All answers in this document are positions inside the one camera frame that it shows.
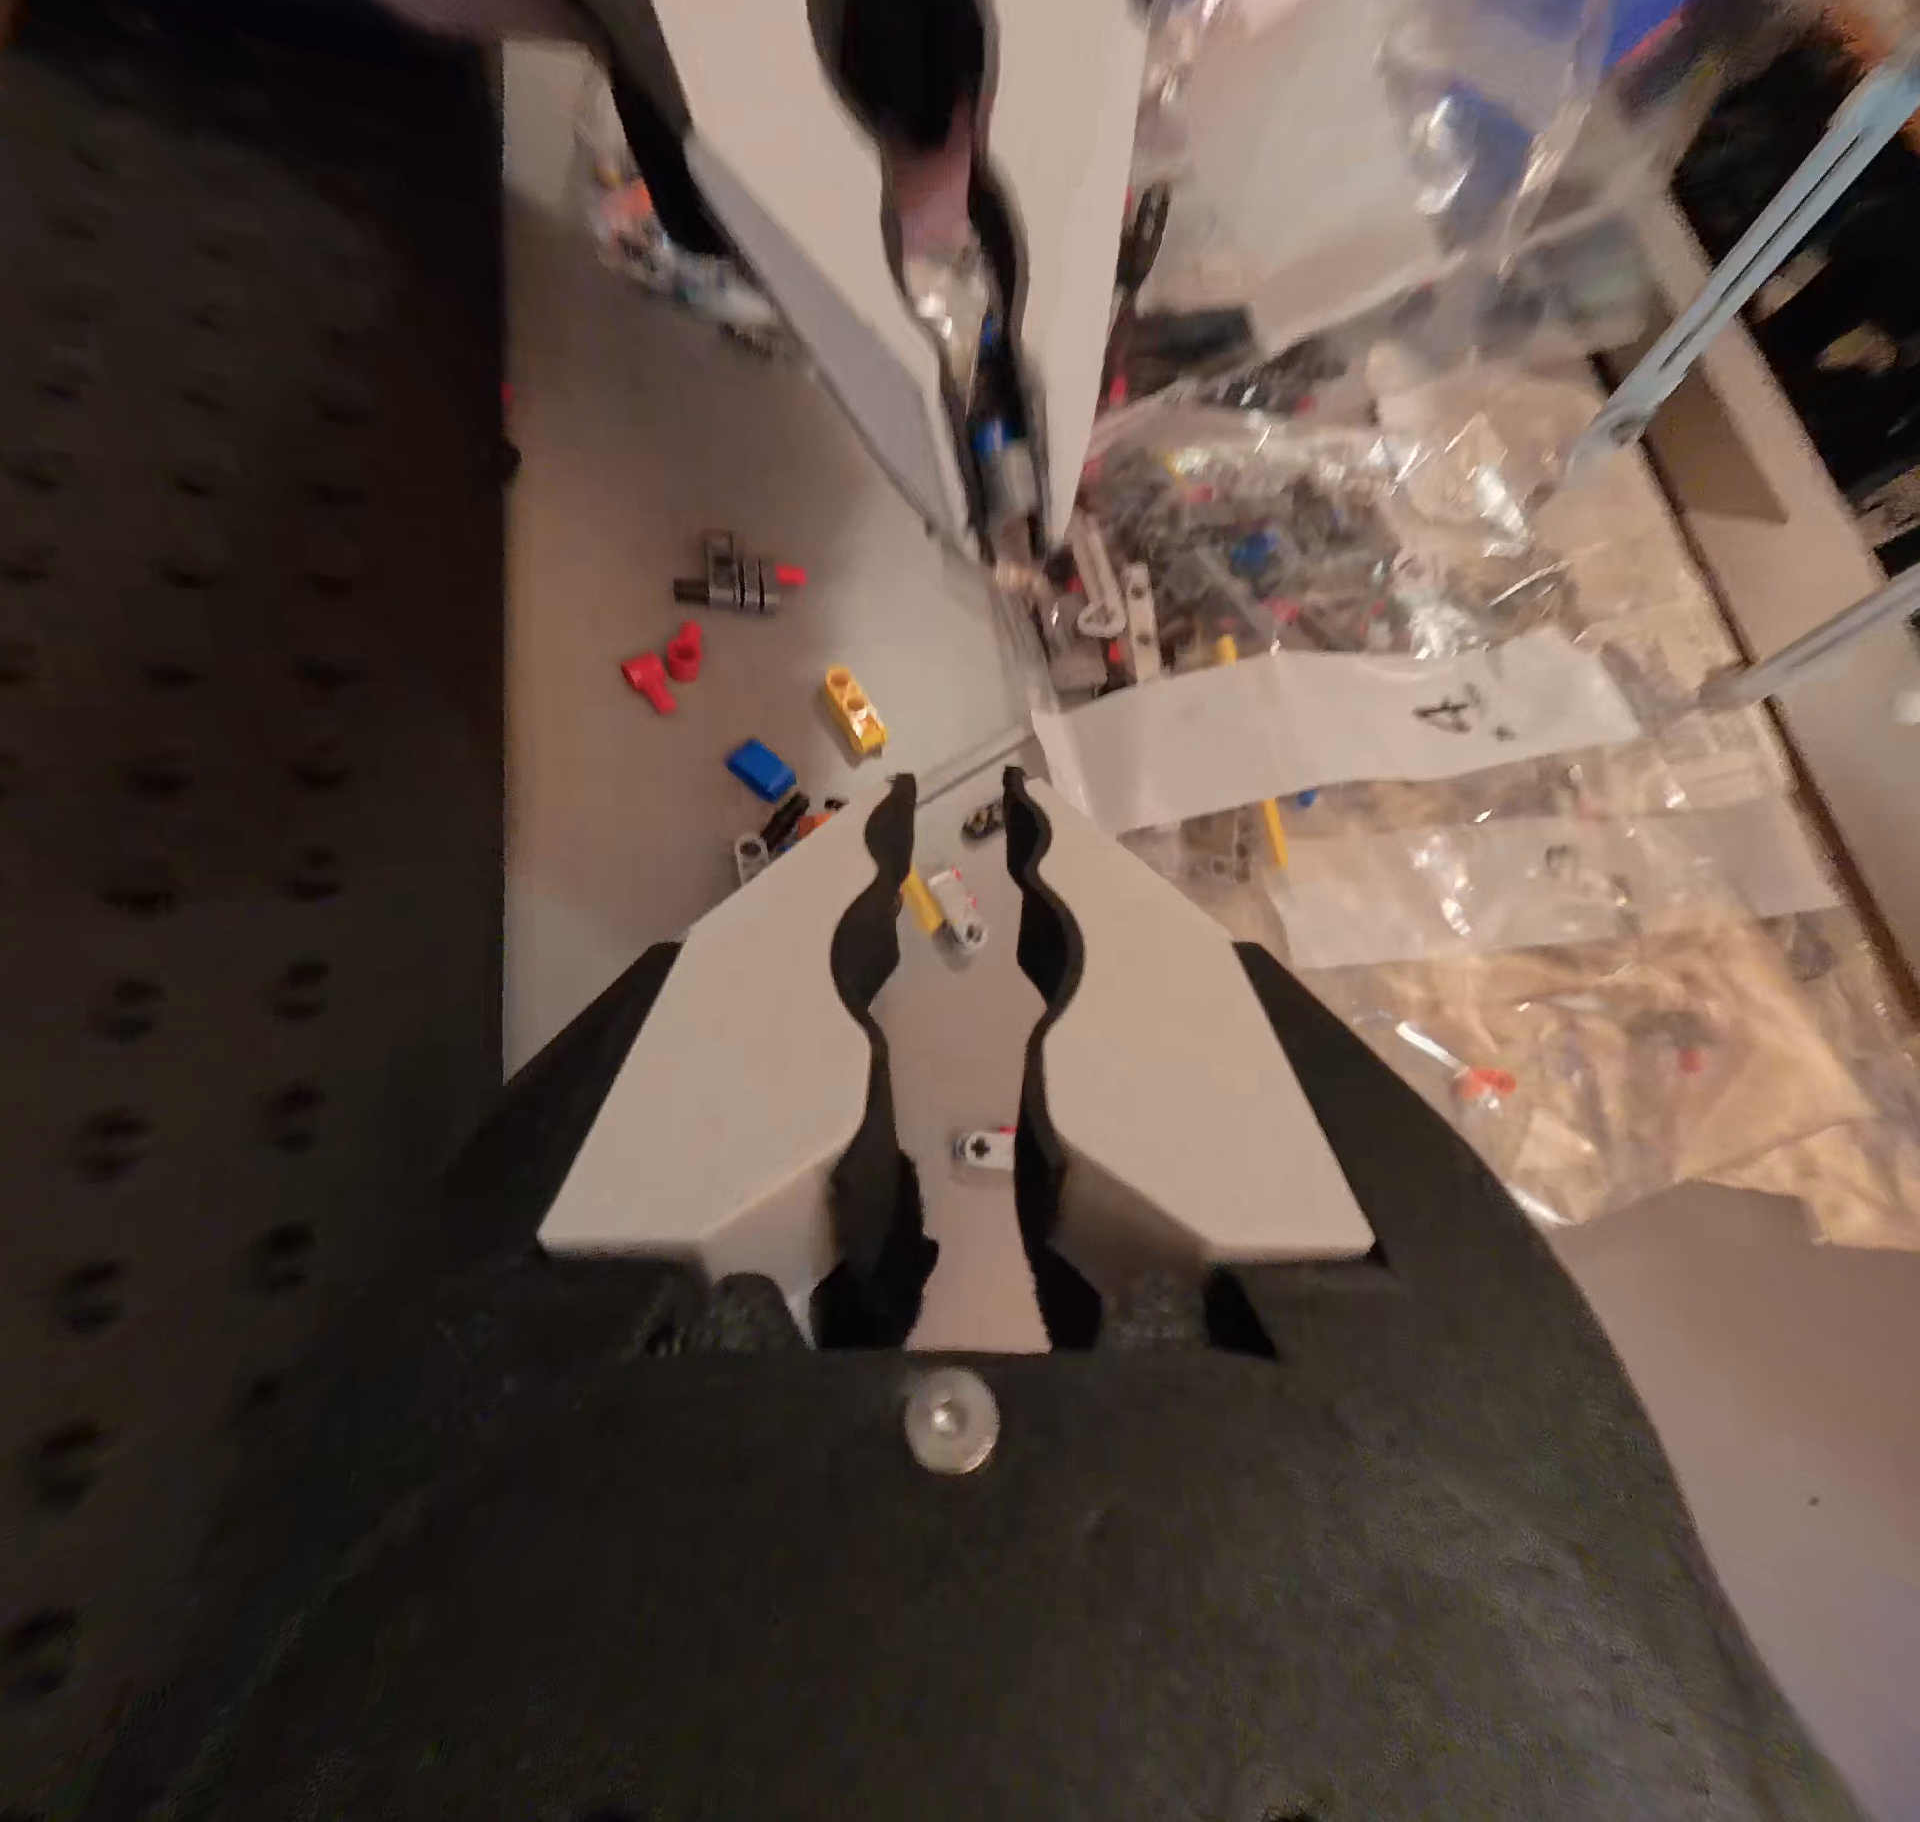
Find black dimpled mat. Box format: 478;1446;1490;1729
0;0;514;1822

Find grey lego connector assembly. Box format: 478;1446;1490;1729
671;532;815;622

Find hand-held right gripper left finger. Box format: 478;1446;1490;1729
538;770;920;1291

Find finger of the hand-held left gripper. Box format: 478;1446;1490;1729
958;0;1161;555
618;0;1000;562

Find long thin grey axle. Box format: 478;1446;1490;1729
910;732;1040;803

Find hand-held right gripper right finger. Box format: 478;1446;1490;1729
997;765;1378;1266

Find small opened clear bag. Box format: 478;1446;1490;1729
578;127;819;362

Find wooden book stand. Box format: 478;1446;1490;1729
1567;54;1920;1021

